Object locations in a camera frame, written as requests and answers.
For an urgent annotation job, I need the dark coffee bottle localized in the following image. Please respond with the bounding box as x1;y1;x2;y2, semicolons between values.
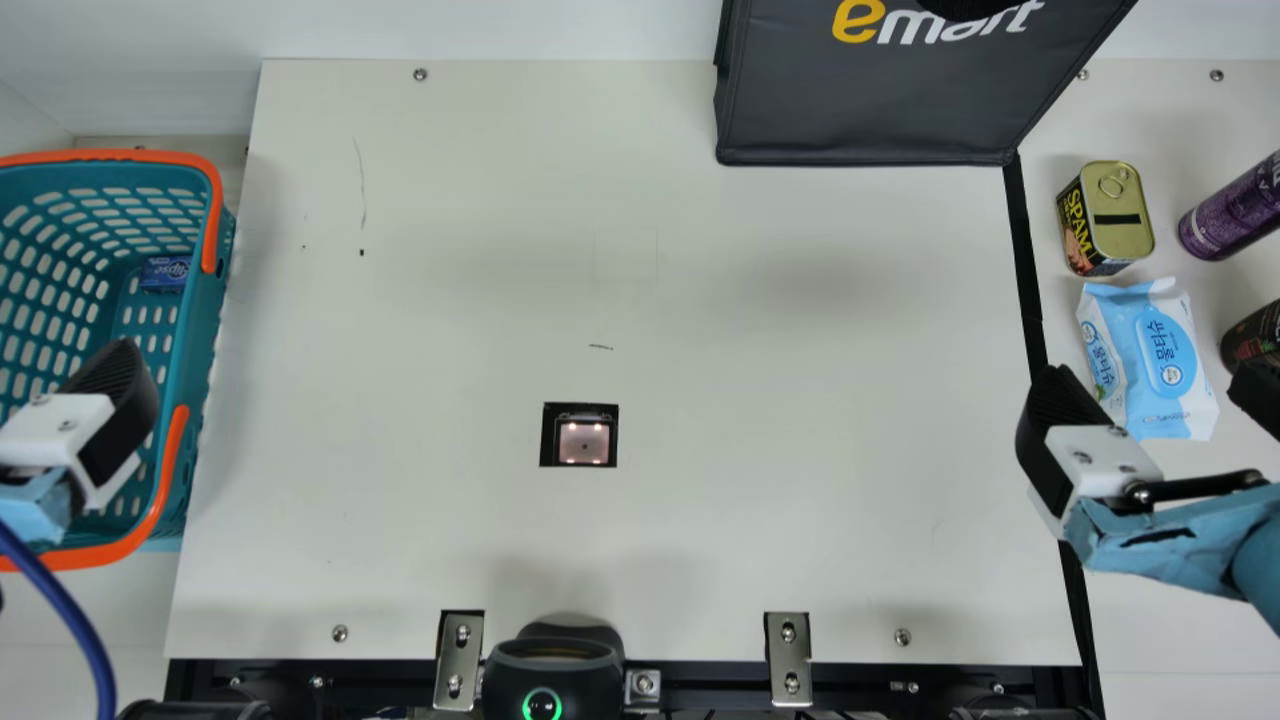
1219;298;1280;373

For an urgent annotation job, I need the purple can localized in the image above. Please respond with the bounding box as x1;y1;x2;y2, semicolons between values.
1177;150;1280;262

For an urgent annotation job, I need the small blue box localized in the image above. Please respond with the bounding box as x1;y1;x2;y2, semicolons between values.
138;255;193;293

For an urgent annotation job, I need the dark grey bag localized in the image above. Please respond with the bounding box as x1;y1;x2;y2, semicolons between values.
714;0;1139;167

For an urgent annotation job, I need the blue wet wipes pack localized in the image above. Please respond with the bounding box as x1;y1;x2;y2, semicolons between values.
1076;277;1221;443

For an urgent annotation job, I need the black device with green light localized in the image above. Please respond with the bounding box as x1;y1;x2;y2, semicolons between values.
482;620;626;720

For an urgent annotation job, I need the rectangular tin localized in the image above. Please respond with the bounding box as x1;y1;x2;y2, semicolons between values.
1056;160;1156;279

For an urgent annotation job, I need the small square scanner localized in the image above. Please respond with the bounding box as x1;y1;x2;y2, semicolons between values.
540;402;619;469

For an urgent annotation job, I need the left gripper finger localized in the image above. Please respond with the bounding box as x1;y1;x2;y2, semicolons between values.
0;340;161;511

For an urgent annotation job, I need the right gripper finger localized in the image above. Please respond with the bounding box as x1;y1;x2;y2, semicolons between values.
1228;358;1280;441
1015;365;1166;541

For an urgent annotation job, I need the black strip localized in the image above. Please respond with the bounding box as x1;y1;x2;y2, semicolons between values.
1003;150;1106;720

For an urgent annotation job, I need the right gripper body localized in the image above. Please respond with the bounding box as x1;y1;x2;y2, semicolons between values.
1065;485;1280;636

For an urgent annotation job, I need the blue cable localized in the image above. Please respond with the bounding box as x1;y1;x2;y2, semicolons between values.
0;520;117;720

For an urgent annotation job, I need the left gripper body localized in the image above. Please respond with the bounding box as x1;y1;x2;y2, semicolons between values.
0;465;81;547

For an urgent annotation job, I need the teal shopping basket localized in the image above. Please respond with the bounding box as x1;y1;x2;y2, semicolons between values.
0;149;237;573

